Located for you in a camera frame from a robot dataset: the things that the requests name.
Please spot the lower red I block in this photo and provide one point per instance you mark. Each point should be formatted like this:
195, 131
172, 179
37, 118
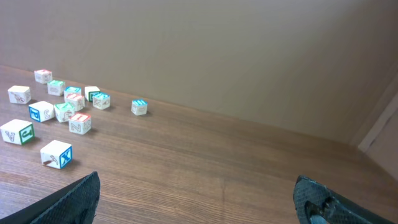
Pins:
79, 123

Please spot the plain top green-side block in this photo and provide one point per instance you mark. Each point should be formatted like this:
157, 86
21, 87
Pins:
90, 91

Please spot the green Z letter block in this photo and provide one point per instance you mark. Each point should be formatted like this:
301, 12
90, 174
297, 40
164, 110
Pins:
56, 87

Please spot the white block blue X side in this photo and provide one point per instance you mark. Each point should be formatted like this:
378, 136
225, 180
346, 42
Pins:
56, 154

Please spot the yellow top block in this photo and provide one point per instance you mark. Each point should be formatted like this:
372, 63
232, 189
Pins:
19, 94

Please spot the green N letter block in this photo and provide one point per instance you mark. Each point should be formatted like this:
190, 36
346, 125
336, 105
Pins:
64, 111

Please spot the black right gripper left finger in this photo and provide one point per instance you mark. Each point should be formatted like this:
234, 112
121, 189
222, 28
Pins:
73, 204

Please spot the white block green J side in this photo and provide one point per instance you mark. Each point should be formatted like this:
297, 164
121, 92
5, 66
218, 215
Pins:
17, 131

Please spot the blue L letter block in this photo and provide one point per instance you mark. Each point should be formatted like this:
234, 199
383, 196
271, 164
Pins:
72, 90

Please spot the red Y letter block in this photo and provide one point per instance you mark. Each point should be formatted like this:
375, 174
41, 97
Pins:
43, 76

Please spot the blue D letter block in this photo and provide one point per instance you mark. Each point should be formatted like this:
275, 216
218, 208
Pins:
101, 101

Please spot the upper red I block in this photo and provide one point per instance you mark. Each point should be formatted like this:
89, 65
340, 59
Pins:
77, 100

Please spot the blue lone letter block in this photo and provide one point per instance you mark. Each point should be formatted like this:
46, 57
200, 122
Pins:
139, 107

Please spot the red i block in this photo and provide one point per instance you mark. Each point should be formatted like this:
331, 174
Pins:
77, 100
79, 123

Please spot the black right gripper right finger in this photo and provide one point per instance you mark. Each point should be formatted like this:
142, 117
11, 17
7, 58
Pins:
316, 203

